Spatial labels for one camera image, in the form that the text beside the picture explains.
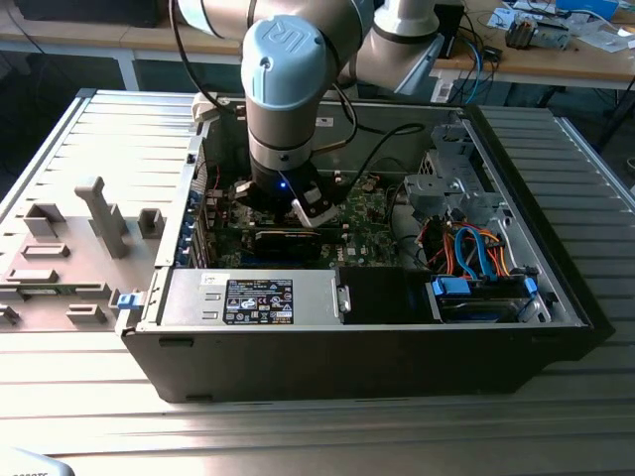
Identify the black plastic shroud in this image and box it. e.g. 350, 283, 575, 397
336, 266, 434, 326

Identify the silver power supply unit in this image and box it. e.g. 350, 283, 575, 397
158, 269, 344, 328

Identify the blue data wire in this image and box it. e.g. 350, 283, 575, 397
469, 227, 492, 282
452, 225, 473, 282

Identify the CPU cooler heatsink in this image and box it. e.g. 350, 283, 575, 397
504, 13, 541, 50

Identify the multicolour power wire bundle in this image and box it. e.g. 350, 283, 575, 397
485, 230, 515, 279

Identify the black graphics card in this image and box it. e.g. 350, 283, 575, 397
252, 228, 323, 263

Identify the pale grey device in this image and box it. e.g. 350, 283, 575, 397
0, 447, 75, 476

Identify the black PC case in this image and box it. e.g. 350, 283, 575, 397
114, 91, 614, 406

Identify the silver metal disk bay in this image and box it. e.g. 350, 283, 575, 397
404, 123, 505, 222

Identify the wooden desk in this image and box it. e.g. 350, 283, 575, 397
429, 0, 635, 91
0, 0, 247, 63

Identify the hard disk in blue carrier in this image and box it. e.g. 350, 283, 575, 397
425, 274, 541, 324

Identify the grey parts rack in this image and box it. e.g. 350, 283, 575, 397
0, 175, 166, 334

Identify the beige case handle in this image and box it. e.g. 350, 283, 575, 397
190, 91, 221, 123

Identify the grey metal drive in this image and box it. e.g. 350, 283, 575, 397
538, 17, 572, 51

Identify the red orange wire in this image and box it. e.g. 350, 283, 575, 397
424, 220, 457, 272

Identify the green motherboard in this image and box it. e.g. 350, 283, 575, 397
207, 171, 413, 272

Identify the black computer box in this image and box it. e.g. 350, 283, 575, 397
13, 0, 164, 29

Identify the blue box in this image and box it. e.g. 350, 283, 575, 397
555, 0, 620, 21

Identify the black desktop box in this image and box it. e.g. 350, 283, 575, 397
435, 3, 466, 60

